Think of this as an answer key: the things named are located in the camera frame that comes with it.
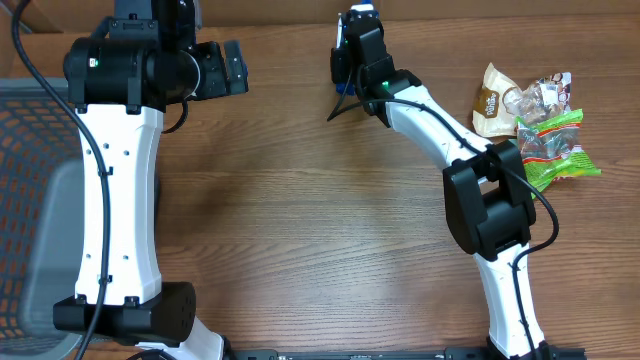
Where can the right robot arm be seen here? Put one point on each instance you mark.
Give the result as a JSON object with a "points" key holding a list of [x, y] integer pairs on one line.
{"points": [[492, 212]]}

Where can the green snack bag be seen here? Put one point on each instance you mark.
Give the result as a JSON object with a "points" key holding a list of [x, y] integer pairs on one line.
{"points": [[551, 150]]}

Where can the white barcode scanner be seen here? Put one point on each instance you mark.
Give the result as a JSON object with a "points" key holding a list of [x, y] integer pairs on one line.
{"points": [[340, 38]]}

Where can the grey plastic basket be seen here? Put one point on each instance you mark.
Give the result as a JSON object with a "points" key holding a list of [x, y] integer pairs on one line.
{"points": [[42, 216]]}

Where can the beige brown pastry bag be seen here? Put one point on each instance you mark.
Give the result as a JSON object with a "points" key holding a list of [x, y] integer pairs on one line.
{"points": [[500, 102]]}

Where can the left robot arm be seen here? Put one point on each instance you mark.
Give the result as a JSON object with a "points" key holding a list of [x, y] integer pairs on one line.
{"points": [[121, 79]]}

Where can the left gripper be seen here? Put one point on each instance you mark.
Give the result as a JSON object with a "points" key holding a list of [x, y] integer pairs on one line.
{"points": [[218, 79]]}

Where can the blue Oreo cookie pack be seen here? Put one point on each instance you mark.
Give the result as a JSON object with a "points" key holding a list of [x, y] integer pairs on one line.
{"points": [[339, 62]]}

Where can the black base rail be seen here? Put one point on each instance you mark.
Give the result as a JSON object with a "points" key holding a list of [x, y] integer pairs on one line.
{"points": [[451, 353]]}

